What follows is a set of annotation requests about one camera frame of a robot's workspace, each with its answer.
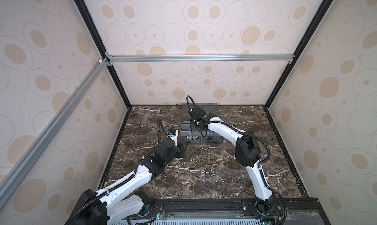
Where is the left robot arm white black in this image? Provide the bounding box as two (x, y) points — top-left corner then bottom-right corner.
(66, 118), (185, 225)

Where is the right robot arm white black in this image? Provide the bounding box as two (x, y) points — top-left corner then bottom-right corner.
(186, 95), (279, 216)

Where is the clear plastic organizer box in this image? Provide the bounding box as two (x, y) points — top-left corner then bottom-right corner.
(180, 102), (224, 144)

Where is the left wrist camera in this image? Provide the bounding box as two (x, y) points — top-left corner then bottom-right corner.
(167, 129), (179, 146)

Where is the horizontal aluminium rail back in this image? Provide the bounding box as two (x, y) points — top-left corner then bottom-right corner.
(101, 53), (295, 64)

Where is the diagonal aluminium rail left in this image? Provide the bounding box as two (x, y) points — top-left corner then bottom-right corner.
(1, 57), (110, 210)

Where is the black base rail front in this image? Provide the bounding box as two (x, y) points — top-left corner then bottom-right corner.
(77, 197), (330, 225)

